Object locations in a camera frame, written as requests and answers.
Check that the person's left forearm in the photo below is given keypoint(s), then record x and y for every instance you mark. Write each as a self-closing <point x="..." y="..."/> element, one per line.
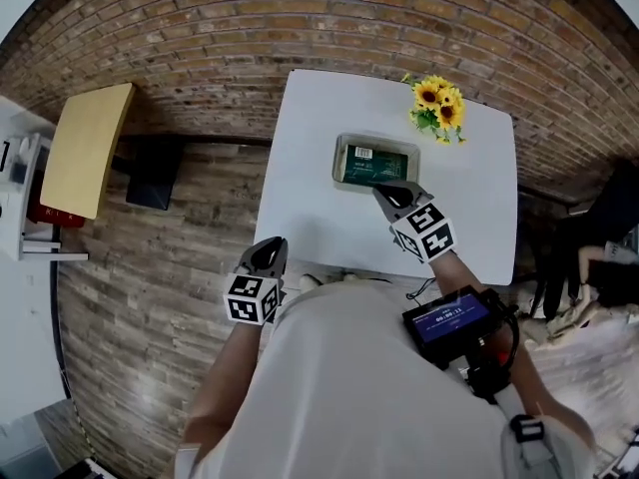
<point x="224" y="377"/>

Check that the red box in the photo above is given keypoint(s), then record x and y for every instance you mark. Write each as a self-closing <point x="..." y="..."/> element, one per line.
<point x="55" y="215"/>

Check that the wooden table with black base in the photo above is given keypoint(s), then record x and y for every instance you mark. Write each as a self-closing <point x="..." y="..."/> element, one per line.
<point x="85" y="152"/>

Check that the white desk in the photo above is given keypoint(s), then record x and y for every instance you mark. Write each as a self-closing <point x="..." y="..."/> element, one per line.
<point x="30" y="240"/>

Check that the person's white shirt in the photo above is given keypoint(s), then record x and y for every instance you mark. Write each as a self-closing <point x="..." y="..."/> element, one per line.
<point x="359" y="392"/>

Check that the black wrist-mounted display device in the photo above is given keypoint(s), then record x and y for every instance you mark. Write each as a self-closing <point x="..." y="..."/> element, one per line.
<point x="447" y="320"/>

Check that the person's white shoe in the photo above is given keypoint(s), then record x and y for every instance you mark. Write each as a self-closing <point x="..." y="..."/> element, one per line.
<point x="350" y="277"/>
<point x="310" y="284"/>

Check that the person's right forearm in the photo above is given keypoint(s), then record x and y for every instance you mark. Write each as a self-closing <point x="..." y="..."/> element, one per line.
<point x="454" y="272"/>

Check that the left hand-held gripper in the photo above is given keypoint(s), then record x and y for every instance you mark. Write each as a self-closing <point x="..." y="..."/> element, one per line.
<point x="249" y="300"/>

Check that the white table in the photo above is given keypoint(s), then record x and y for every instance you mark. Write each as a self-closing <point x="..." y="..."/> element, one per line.
<point x="324" y="207"/>

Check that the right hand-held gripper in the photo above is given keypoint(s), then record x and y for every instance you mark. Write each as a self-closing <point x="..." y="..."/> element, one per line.
<point x="424" y="232"/>

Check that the person's left white shoe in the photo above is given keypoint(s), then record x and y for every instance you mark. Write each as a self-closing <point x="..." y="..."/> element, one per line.
<point x="310" y="284"/>

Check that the black chair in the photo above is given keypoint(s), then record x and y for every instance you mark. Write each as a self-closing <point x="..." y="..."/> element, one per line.
<point x="614" y="197"/>

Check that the yellow sunflower bouquet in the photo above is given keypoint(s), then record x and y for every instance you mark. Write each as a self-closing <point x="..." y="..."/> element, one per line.
<point x="439" y="105"/>

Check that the clear plastic container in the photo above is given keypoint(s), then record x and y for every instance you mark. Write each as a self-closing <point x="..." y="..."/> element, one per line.
<point x="339" y="160"/>

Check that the person's right white shoe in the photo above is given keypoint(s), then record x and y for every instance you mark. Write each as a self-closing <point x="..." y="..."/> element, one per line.
<point x="350" y="277"/>

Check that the green packet box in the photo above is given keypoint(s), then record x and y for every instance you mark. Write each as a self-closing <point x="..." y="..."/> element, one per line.
<point x="374" y="165"/>

